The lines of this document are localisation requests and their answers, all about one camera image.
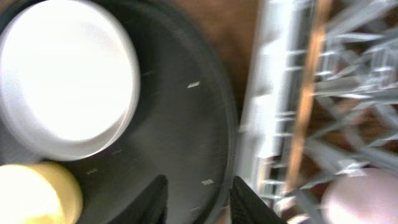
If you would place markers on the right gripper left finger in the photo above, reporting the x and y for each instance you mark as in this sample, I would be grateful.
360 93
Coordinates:
150 206

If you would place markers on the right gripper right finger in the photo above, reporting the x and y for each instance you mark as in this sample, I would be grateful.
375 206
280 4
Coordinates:
247 208

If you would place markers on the yellow bowl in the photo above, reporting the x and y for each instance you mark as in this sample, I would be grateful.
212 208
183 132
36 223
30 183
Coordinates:
39 193

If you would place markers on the pink plastic cup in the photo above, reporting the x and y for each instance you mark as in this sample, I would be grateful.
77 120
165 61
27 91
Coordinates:
366 197

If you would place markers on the grey plate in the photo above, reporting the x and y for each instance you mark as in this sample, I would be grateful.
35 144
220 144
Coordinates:
70 81

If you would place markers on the wooden chopstick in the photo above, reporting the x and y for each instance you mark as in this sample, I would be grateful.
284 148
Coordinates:
315 45

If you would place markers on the grey dishwasher rack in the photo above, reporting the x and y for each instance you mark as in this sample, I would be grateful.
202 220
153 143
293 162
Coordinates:
353 123

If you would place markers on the round black tray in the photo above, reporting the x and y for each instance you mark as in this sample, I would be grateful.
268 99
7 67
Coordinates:
184 127

